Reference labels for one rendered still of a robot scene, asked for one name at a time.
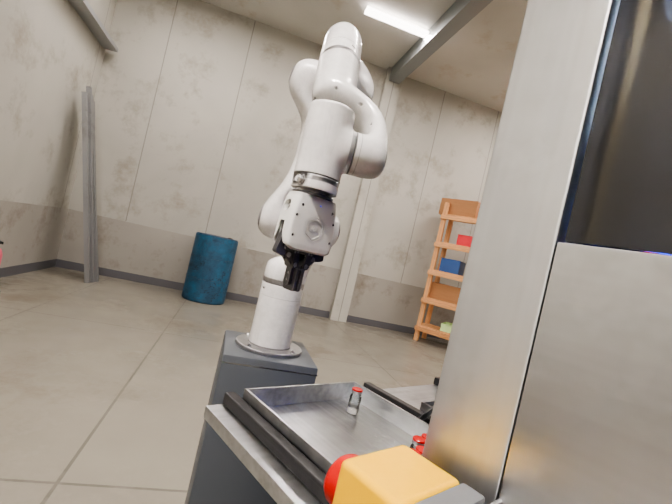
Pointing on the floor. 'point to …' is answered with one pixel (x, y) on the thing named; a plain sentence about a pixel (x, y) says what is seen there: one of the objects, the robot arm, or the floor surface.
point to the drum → (209, 269)
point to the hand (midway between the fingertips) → (293, 278)
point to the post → (518, 236)
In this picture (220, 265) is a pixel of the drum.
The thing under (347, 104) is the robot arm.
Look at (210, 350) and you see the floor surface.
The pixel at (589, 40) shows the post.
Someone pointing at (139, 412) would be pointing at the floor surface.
